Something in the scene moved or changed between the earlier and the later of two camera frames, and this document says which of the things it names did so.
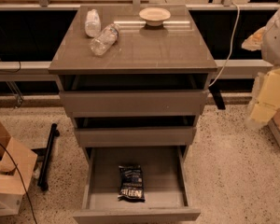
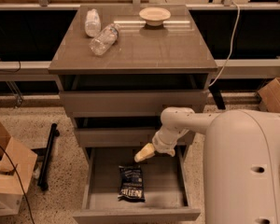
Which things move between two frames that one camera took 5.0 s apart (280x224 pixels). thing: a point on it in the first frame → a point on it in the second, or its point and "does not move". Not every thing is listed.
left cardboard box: x=7 y=192 does not move
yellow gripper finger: x=254 y=42 → x=164 y=141
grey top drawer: x=134 y=95 does not move
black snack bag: x=131 y=183 does not move
